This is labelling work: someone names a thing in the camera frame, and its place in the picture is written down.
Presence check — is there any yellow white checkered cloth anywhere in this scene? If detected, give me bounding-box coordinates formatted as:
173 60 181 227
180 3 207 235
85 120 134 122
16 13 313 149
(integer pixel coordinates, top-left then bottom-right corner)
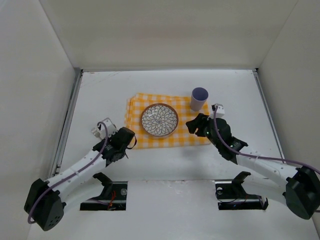
124 93 210 149

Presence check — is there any silver copper fork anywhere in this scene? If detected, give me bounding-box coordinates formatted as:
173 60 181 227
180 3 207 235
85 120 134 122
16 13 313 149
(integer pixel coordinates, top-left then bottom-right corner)
91 126 101 138

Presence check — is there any lavender paper cup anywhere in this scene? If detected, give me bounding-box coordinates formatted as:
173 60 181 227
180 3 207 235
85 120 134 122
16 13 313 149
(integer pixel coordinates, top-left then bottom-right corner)
190 87 209 112

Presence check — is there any patterned ceramic plate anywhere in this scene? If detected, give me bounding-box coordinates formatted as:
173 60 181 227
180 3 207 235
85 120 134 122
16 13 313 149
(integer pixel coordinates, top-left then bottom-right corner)
140 103 179 138

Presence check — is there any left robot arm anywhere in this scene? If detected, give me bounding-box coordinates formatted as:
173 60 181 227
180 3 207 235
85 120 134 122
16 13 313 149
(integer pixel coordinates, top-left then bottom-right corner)
24 127 137 231

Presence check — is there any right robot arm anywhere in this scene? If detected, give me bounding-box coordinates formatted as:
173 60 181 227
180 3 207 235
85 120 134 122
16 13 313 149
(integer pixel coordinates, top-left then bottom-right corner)
186 113 320 220

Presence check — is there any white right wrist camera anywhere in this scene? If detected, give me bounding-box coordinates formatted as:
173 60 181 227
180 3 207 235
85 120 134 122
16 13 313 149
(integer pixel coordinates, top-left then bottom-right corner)
211 103 225 118

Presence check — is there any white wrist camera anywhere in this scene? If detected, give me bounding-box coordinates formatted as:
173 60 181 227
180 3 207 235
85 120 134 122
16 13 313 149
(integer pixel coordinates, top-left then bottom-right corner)
211 103 225 118
96 117 117 139

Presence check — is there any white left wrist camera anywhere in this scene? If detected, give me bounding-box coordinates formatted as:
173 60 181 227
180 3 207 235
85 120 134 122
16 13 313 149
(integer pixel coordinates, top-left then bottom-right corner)
96 117 117 139

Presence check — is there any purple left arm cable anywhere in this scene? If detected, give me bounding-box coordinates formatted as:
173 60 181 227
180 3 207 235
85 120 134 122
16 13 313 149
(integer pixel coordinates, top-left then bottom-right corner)
27 121 109 224

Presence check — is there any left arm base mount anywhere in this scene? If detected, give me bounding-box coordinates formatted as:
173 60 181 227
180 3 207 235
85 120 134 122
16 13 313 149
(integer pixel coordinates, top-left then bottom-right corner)
79 172 128 211

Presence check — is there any left aluminium table rail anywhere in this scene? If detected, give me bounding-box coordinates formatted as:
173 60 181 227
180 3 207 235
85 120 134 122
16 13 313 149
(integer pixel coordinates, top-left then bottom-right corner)
47 67 83 178

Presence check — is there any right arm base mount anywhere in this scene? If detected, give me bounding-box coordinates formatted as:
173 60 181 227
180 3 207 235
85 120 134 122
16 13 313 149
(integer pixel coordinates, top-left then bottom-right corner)
214 171 269 211

